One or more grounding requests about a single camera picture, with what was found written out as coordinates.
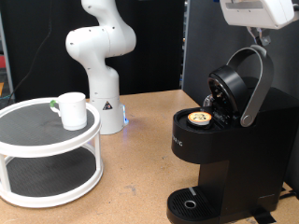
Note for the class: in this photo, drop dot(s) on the grey metal frame post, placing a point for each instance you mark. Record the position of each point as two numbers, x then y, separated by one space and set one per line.
8 71

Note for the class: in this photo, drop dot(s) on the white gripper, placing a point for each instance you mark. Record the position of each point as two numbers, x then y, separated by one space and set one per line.
264 17

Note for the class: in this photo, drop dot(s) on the black Keurig coffee machine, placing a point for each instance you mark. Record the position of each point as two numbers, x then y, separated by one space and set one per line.
249 155

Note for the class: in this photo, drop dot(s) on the black curtain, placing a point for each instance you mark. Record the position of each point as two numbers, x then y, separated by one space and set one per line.
155 46

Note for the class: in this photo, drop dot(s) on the white two-tier turntable shelf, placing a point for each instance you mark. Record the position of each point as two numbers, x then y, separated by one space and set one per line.
37 124

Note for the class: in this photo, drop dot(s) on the small red object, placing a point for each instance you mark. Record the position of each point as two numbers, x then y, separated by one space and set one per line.
2 61

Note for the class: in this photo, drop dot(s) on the clear water reservoir black lid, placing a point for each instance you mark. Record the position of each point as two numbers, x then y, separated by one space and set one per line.
251 83

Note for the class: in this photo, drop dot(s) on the white mug with green mark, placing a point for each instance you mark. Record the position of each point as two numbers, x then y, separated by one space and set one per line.
73 112

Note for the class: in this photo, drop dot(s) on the orange-rimmed coffee pod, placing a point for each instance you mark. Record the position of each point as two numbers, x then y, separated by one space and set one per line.
199 117

